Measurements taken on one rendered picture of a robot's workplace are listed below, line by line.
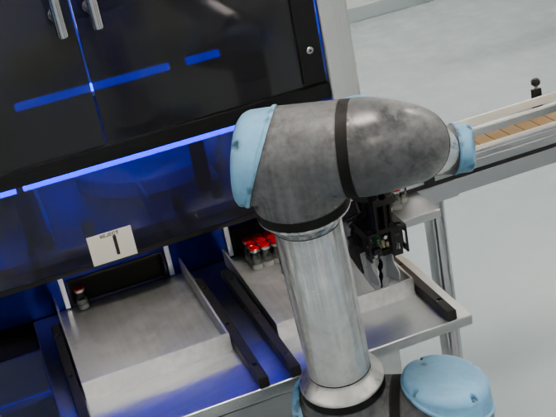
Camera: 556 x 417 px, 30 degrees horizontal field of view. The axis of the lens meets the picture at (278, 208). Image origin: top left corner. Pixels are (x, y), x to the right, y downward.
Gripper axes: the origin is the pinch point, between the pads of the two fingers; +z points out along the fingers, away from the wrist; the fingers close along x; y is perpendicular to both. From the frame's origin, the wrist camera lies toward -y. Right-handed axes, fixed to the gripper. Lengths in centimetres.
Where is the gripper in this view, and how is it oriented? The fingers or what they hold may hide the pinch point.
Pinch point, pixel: (379, 283)
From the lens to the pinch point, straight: 184.5
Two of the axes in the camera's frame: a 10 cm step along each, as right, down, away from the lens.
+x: 9.3, -2.9, 2.4
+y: 3.3, 3.6, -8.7
